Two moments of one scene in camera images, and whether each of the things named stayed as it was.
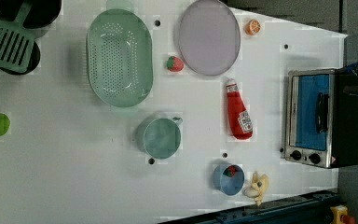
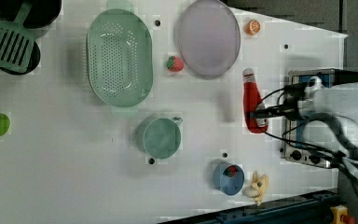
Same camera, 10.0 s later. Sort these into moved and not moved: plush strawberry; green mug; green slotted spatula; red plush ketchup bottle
Moved: red plush ketchup bottle
Not moved: green slotted spatula; green mug; plush strawberry
